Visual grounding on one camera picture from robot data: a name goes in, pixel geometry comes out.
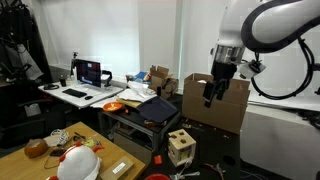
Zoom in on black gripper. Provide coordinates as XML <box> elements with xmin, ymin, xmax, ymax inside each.
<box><xmin>203</xmin><ymin>61</ymin><xmax>238</xmax><ymax>109</ymax></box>

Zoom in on plain silver fork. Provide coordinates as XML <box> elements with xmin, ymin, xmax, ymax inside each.
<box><xmin>169</xmin><ymin>170</ymin><xmax>201</xmax><ymax>180</ymax></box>

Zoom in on silver fork with white tape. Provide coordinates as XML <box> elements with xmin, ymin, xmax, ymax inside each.
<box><xmin>176</xmin><ymin>158</ymin><xmax>194</xmax><ymax>180</ymax></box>

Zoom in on large cardboard box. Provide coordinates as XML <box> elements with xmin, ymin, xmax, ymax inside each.
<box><xmin>181</xmin><ymin>72</ymin><xmax>251</xmax><ymax>136</ymax></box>

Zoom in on small open cardboard box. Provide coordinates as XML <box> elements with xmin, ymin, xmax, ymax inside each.
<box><xmin>148</xmin><ymin>64</ymin><xmax>180</xmax><ymax>101</ymax></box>

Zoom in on dark blue bin lid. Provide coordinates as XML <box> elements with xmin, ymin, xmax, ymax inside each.
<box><xmin>136</xmin><ymin>95</ymin><xmax>181</xmax><ymax>125</ymax></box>

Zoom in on wooden shape sorter cube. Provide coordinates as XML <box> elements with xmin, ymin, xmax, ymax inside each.
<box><xmin>167</xmin><ymin>128</ymin><xmax>197</xmax><ymax>168</ymax></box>

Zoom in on blue bag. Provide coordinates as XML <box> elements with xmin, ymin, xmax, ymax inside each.
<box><xmin>134</xmin><ymin>70</ymin><xmax>153</xmax><ymax>84</ymax></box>

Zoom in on white plastic bag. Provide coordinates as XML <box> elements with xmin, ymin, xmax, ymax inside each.
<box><xmin>116</xmin><ymin>80</ymin><xmax>158</xmax><ymax>104</ymax></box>

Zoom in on white cabinet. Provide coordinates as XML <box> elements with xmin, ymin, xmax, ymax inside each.
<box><xmin>239</xmin><ymin>99</ymin><xmax>320</xmax><ymax>180</ymax></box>

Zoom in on black metal cart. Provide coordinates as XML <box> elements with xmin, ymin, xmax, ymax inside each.
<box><xmin>100</xmin><ymin>108</ymin><xmax>183</xmax><ymax>154</ymax></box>

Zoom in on tan folder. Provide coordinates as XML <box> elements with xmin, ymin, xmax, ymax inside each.
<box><xmin>115</xmin><ymin>97</ymin><xmax>143</xmax><ymax>110</ymax></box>

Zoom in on small orange block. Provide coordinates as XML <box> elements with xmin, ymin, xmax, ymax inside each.
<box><xmin>153</xmin><ymin>154</ymin><xmax>164</xmax><ymax>166</ymax></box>

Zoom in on orange bowl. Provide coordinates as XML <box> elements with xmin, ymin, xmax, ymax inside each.
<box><xmin>101</xmin><ymin>101</ymin><xmax>125</xmax><ymax>114</ymax></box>

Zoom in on red plastic bowl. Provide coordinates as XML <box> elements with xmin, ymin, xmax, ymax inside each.
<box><xmin>143</xmin><ymin>173</ymin><xmax>172</xmax><ymax>180</ymax></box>

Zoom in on black headset stand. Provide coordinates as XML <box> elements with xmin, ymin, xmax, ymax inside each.
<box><xmin>101</xmin><ymin>69</ymin><xmax>114</xmax><ymax>89</ymax></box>

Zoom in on white desk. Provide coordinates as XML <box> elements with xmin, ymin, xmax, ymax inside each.
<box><xmin>37</xmin><ymin>80</ymin><xmax>125</xmax><ymax>110</ymax></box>

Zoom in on flat cardboard box white label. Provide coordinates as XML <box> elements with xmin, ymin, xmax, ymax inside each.
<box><xmin>98</xmin><ymin>155</ymin><xmax>135</xmax><ymax>180</ymax></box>

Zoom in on green yellow toy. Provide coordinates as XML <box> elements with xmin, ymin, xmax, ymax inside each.
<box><xmin>82</xmin><ymin>137</ymin><xmax>98</xmax><ymax>150</ymax></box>

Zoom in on black keyboard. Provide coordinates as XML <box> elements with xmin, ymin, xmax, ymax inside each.
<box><xmin>61</xmin><ymin>87</ymin><xmax>88</xmax><ymax>99</ymax></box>

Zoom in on black webcam tripod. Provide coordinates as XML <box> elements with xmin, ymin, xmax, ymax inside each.
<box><xmin>69</xmin><ymin>51</ymin><xmax>80</xmax><ymax>80</ymax></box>

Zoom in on black cup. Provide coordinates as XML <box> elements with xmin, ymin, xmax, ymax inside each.
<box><xmin>59</xmin><ymin>74</ymin><xmax>68</xmax><ymax>88</ymax></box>

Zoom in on white patterned cloth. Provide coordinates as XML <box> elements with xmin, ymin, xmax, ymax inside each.
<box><xmin>43</xmin><ymin>128</ymin><xmax>71</xmax><ymax>148</ymax></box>

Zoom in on black phone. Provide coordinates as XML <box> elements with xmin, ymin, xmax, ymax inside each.
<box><xmin>49</xmin><ymin>148</ymin><xmax>68</xmax><ymax>158</ymax></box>

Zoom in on black headphones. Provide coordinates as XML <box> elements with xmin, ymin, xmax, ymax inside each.
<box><xmin>42</xmin><ymin>83</ymin><xmax>60</xmax><ymax>91</ymax></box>

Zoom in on white paper bag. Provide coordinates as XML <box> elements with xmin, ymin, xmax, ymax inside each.
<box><xmin>23</xmin><ymin>102</ymin><xmax>42</xmax><ymax>118</ymax></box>

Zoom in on black office chair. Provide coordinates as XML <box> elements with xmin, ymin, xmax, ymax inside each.
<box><xmin>0</xmin><ymin>79</ymin><xmax>67</xmax><ymax>149</ymax></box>

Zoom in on brown ball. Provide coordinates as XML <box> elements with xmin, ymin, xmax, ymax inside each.
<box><xmin>23</xmin><ymin>138</ymin><xmax>50</xmax><ymax>159</ymax></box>

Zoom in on grey fabric panel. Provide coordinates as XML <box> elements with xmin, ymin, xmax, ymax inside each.
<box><xmin>3</xmin><ymin>43</ymin><xmax>45</xmax><ymax>82</ymax></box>

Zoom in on wooden table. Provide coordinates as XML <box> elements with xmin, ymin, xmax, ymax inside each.
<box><xmin>0</xmin><ymin>121</ymin><xmax>147</xmax><ymax>180</ymax></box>

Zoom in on black hanging cloth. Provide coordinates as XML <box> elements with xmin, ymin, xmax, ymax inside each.
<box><xmin>0</xmin><ymin>0</ymin><xmax>53</xmax><ymax>84</ymax></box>

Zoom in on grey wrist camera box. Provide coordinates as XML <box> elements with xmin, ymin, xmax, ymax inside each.
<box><xmin>238</xmin><ymin>59</ymin><xmax>267</xmax><ymax>80</ymax></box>

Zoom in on orange handled pliers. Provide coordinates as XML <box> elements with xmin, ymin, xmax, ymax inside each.
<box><xmin>203</xmin><ymin>162</ymin><xmax>228</xmax><ymax>178</ymax></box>

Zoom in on black cable bundle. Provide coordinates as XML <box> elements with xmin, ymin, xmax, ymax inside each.
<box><xmin>295</xmin><ymin>109</ymin><xmax>320</xmax><ymax>132</ymax></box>

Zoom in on black camera stand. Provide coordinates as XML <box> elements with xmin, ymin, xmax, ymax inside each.
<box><xmin>312</xmin><ymin>62</ymin><xmax>320</xmax><ymax>96</ymax></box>

